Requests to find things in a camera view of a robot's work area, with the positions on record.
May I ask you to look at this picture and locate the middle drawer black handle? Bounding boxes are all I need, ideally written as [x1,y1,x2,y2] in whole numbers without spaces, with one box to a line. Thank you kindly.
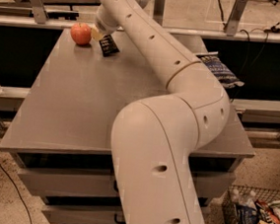
[113,214,125,224]

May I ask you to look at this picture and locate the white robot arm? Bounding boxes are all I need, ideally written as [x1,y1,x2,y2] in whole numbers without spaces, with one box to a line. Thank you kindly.
[96,0,231,224]

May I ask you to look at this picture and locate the wire basket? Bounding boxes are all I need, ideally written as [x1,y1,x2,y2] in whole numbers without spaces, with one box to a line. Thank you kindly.
[220,184,280,224]

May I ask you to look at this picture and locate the black floor cable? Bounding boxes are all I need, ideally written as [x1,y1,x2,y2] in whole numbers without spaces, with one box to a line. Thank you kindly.
[0,126,43,224]

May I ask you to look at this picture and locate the plastic bottle in basket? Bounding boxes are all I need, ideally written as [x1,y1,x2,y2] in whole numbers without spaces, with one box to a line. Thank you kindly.
[230,188,256,209]

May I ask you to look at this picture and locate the red snack bag in basket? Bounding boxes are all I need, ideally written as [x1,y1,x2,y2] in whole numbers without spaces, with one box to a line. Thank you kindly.
[255,199,280,224]

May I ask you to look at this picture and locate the right metal bracket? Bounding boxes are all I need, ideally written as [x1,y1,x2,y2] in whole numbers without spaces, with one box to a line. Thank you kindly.
[224,0,248,37]

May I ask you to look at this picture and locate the grey drawer cabinet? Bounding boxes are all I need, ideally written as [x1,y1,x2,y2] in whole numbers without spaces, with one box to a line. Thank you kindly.
[0,18,265,224]

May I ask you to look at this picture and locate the blue chip bag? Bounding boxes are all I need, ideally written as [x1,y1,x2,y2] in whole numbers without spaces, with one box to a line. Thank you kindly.
[198,52,244,89]

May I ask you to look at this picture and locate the red apple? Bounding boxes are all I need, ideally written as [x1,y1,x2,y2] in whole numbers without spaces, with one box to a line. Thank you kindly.
[70,23,92,46]

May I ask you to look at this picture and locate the blue snack bag in basket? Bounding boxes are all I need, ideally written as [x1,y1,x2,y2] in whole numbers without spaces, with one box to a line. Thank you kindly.
[236,205,259,224]

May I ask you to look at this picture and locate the middle metal bracket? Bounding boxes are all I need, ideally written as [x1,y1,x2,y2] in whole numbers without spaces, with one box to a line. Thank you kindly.
[153,0,166,25]

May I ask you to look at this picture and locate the black rxbar chocolate bar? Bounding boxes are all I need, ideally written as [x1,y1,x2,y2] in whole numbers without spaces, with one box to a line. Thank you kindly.
[100,35,119,57]

